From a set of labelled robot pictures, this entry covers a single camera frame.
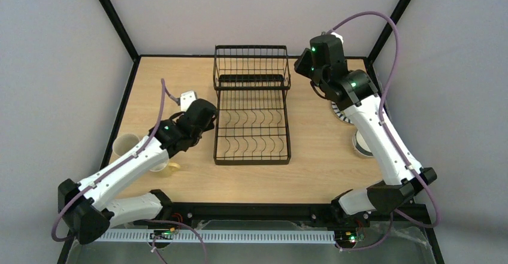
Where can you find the white bowl dark rim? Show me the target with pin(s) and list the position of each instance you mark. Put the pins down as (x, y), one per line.
(360, 147)

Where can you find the yellow handled mug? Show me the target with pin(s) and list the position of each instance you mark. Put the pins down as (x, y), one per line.
(164, 170)

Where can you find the blue striped white plate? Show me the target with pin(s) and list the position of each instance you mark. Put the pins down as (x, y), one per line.
(340, 115)

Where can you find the black aluminium frame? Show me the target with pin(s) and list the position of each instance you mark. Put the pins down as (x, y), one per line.
(324, 215)

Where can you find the white slotted cable duct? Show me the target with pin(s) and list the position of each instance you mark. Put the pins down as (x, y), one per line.
(225, 236)

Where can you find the black wire dish rack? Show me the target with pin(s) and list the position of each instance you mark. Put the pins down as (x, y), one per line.
(251, 84)

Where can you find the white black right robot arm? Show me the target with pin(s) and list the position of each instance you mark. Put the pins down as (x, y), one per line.
(355, 95)

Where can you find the right controller board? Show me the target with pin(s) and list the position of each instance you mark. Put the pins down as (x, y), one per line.
(351, 236)

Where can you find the cream ceramic mug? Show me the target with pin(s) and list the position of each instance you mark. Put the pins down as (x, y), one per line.
(123, 143)

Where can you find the left controller board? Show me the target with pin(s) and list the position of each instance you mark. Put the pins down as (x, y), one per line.
(161, 234)

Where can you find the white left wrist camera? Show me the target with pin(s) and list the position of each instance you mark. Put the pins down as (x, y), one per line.
(186, 99)

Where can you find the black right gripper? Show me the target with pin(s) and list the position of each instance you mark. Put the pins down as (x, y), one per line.
(300, 64)

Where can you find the controller board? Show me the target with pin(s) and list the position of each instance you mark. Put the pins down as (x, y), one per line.
(161, 234)
(351, 236)

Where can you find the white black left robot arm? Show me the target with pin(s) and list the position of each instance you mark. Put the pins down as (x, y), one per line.
(123, 171)

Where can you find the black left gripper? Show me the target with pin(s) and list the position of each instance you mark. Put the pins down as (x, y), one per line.
(210, 117)

